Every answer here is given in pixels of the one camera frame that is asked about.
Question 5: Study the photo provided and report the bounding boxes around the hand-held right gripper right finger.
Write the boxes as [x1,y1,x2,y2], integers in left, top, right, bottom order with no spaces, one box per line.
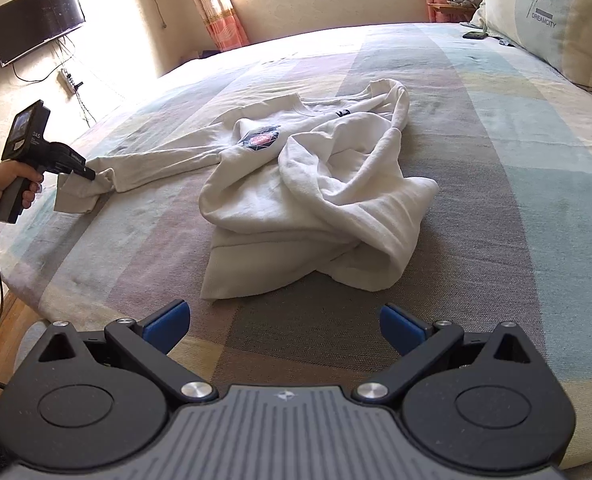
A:
[351,302,532,403]

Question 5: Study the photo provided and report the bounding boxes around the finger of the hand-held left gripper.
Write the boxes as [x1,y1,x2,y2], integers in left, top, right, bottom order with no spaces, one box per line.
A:
[58,159,97,184]

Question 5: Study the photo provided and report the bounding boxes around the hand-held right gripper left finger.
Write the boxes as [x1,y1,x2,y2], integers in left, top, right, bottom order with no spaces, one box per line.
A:
[37,300,219,405]

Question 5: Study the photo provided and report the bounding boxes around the white printed sweatshirt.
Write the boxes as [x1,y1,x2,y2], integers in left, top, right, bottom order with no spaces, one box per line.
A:
[53,78,440,304]

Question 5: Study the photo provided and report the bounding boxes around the person's left hand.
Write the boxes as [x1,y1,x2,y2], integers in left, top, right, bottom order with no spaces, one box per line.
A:
[0,159,45,211]

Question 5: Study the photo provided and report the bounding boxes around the white power strip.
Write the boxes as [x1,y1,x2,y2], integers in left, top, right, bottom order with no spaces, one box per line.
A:
[58,69,84,94]

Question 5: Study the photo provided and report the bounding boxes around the wooden nightstand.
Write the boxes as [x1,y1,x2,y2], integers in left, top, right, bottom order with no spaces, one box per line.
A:
[428,2,477,24]

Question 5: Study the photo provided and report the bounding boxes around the pale printed pillow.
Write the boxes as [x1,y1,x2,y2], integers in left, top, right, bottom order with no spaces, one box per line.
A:
[470,0,592,97]

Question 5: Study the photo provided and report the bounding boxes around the black power cable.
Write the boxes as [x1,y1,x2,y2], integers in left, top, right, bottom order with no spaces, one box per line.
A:
[73,82,98,129]

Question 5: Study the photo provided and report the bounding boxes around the black wall television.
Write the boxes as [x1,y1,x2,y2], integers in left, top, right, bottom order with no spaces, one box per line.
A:
[0,0,87,68]

